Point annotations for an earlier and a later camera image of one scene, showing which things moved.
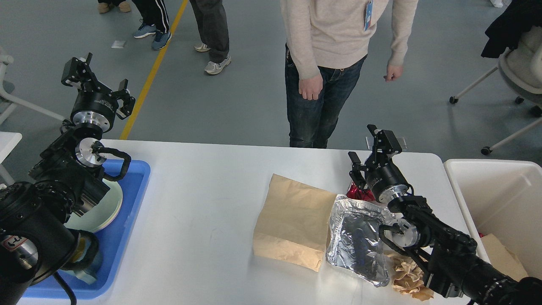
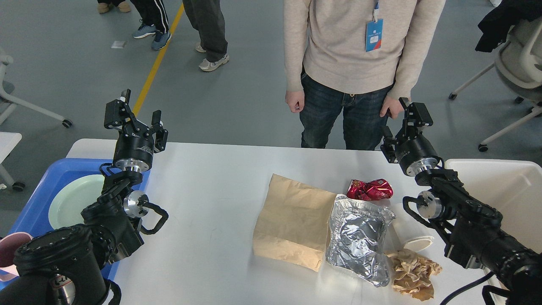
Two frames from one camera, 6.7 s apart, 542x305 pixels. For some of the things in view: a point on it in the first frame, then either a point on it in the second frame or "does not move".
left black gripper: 95,104 to 134,150
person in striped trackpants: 154,20 does not move
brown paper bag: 292,224 does not move
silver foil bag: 353,242 does not move
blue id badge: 369,15 to 374,29
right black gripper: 385,181 to 416,155
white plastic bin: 503,198 does not move
